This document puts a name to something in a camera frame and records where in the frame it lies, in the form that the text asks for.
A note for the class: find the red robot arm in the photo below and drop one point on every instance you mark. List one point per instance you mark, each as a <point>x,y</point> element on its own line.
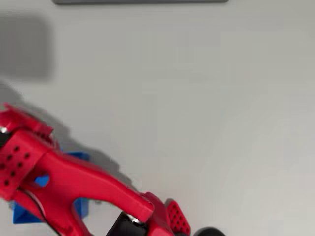
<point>86,177</point>

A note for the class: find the blue plastic bin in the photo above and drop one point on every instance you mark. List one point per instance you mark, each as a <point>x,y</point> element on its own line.
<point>81,211</point>

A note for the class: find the grey flat slab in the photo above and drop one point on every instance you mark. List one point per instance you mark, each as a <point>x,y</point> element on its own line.
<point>140,1</point>

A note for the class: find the black lamp stand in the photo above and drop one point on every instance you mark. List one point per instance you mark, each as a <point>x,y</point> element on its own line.
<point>209,232</point>

